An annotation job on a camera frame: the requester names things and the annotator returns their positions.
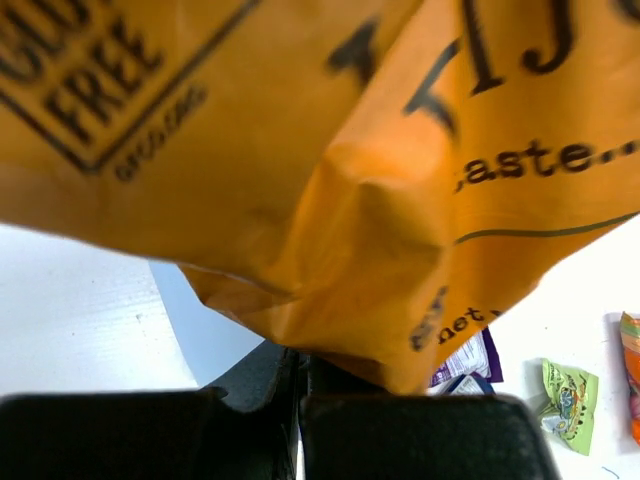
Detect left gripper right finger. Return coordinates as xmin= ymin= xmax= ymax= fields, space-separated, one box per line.
xmin=299 ymin=355 xmax=558 ymax=480

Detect blue snack bag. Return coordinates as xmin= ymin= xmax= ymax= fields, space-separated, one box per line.
xmin=445 ymin=374 xmax=495 ymax=396

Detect green candy packet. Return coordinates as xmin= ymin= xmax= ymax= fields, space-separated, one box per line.
xmin=538 ymin=359 xmax=599 ymax=456

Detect orange snack bag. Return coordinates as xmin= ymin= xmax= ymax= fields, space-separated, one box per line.
xmin=619 ymin=312 xmax=640 ymax=443

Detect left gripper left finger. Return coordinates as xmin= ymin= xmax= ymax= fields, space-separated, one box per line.
xmin=1 ymin=344 xmax=299 ymax=479

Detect purple candy bag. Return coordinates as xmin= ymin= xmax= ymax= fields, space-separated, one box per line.
xmin=429 ymin=328 xmax=504 ymax=387

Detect orange-yellow chips bag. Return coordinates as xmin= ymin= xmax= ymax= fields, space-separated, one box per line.
xmin=1 ymin=1 xmax=639 ymax=394

